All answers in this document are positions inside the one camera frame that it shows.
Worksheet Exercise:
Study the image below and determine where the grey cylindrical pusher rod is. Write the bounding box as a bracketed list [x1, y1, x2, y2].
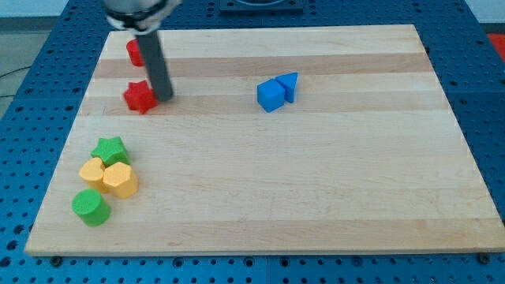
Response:
[136, 31, 173, 102]

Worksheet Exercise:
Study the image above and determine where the red star block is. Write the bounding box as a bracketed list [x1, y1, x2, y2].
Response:
[123, 80, 158, 114]

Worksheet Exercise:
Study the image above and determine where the green cylinder block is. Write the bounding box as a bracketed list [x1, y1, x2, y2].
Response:
[72, 189, 110, 226]

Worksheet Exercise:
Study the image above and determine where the red circle block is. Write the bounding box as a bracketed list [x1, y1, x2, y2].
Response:
[125, 39, 144, 67]

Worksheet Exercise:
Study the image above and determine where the blue cube block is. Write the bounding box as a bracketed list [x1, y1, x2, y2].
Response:
[256, 79, 285, 113]

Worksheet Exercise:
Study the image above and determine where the green star block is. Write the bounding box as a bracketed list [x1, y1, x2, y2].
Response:
[90, 136, 130, 166]

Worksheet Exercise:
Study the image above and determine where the yellow hexagon block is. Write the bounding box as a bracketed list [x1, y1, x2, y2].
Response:
[103, 162, 139, 199]

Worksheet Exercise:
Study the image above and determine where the black cable on floor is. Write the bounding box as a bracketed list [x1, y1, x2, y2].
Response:
[0, 65, 32, 99]

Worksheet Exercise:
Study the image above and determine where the blue triangle block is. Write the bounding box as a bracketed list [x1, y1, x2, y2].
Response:
[275, 72, 298, 103]

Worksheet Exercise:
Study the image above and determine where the yellow heart block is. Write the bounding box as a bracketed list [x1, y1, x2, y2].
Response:
[79, 157, 109, 193]

